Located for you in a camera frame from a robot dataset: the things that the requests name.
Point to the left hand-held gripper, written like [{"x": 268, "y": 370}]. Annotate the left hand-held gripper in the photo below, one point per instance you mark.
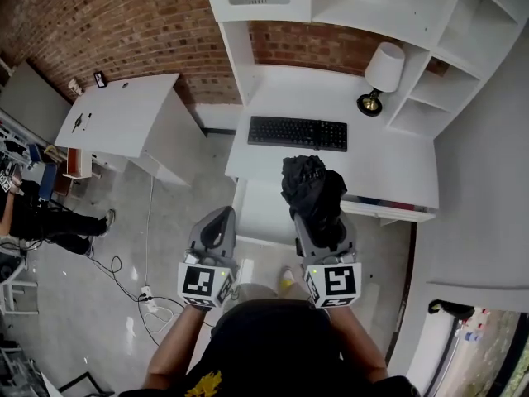
[{"x": 200, "y": 279}]

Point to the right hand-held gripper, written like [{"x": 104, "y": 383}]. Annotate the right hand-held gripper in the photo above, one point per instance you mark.
[{"x": 339, "y": 281}]

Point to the black cloth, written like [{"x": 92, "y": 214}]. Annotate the black cloth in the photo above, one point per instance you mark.
[{"x": 314, "y": 197}]

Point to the person's right forearm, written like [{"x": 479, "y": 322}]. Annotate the person's right forearm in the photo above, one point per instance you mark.
[{"x": 357, "y": 345}]

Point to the person's left forearm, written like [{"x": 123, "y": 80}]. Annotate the person's left forearm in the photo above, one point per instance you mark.
[{"x": 173, "y": 345}]

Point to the white desk with hutch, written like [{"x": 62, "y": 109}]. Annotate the white desk with hutch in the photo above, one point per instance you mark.
[{"x": 384, "y": 168}]

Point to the person's grey trouser leg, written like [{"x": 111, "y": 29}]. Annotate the person's grey trouser leg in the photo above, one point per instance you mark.
[{"x": 258, "y": 292}]

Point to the black keyboard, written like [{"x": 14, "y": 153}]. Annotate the black keyboard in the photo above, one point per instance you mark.
[{"x": 297, "y": 134}]

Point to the person's dark shirt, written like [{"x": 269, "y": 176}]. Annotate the person's dark shirt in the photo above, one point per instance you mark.
[{"x": 268, "y": 345}]

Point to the black bag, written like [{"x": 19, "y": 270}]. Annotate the black bag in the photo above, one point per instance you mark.
[{"x": 450, "y": 308}]

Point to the plain white table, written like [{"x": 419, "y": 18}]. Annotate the plain white table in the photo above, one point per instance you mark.
[{"x": 124, "y": 118}]

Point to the white chair with brown seat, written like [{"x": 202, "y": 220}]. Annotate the white chair with brown seat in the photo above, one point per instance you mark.
[{"x": 76, "y": 161}]

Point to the red-capped white bottle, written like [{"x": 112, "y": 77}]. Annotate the red-capped white bottle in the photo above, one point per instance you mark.
[{"x": 479, "y": 319}]

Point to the clear bottle blue label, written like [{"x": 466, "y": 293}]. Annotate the clear bottle blue label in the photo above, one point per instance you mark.
[{"x": 474, "y": 336}]

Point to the small dark tool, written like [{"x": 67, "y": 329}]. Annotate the small dark tool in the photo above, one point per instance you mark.
[{"x": 77, "y": 122}]

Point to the blue chair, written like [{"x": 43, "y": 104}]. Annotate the blue chair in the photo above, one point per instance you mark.
[{"x": 45, "y": 176}]

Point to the white shade table lamp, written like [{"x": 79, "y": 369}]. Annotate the white shade table lamp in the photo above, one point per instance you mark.
[{"x": 384, "y": 66}]

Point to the white stool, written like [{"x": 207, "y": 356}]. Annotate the white stool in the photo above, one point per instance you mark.
[{"x": 18, "y": 288}]

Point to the small white figurine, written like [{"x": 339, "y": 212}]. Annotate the small white figurine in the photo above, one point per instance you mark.
[{"x": 75, "y": 87}]

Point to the white metal rack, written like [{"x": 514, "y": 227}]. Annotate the white metal rack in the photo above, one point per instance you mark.
[{"x": 12, "y": 147}]

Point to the grey panel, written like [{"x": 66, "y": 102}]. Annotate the grey panel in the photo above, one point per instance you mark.
[{"x": 29, "y": 101}]

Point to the black window frame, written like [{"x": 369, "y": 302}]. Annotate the black window frame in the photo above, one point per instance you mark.
[{"x": 443, "y": 356}]

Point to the black picture frame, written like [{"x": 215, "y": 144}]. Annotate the black picture frame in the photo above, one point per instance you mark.
[{"x": 100, "y": 79}]

